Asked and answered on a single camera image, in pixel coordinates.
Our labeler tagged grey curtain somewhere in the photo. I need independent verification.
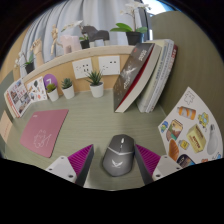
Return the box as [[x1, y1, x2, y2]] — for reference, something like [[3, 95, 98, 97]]
[[19, 0, 148, 71]]

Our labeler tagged green partition panel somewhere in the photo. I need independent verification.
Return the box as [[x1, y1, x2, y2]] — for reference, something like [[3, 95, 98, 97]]
[[149, 11, 224, 118]]

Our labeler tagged white orchid plant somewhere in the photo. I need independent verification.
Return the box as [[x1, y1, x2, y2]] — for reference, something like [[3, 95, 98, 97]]
[[60, 19, 91, 50]]

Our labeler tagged white books stack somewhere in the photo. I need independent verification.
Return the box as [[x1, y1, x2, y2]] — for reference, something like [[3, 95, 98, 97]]
[[135, 38, 179, 114]]

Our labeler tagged dark grey horse figurine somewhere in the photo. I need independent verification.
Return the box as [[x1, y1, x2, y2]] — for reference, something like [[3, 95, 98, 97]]
[[81, 25, 111, 48]]

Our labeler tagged grey computer mouse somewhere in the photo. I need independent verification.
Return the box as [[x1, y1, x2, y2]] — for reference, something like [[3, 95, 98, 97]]
[[101, 133, 136, 178]]

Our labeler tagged wooden hand model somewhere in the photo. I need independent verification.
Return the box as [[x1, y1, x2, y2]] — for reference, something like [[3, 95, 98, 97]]
[[30, 38, 44, 66]]

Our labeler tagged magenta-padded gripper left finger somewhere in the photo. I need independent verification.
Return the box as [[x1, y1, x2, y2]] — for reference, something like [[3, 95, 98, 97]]
[[44, 143, 95, 187]]

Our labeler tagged small white sticker sheet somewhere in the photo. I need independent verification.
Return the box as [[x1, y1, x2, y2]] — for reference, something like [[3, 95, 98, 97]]
[[25, 76, 48, 103]]

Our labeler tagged black hardcover book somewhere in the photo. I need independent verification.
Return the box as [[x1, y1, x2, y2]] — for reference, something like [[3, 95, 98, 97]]
[[113, 42, 163, 114]]

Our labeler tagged large white orchid black pot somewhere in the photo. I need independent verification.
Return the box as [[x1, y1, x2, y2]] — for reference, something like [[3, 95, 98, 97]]
[[109, 1, 151, 46]]

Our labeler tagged purple round number sign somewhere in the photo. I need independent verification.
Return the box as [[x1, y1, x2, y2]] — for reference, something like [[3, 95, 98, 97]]
[[42, 73, 58, 89]]

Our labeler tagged pink mouse pad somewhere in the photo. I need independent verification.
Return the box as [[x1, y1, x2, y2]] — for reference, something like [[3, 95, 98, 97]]
[[19, 108, 70, 159]]

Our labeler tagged large white sticker sheet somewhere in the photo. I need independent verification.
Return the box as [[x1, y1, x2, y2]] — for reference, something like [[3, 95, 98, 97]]
[[157, 86, 224, 168]]

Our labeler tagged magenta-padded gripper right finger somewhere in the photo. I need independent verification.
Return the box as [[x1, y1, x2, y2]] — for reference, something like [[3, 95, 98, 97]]
[[133, 143, 184, 185]]

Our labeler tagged red-edged photo magazine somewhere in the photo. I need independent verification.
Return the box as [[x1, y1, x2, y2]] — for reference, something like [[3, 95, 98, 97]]
[[3, 78, 33, 119]]

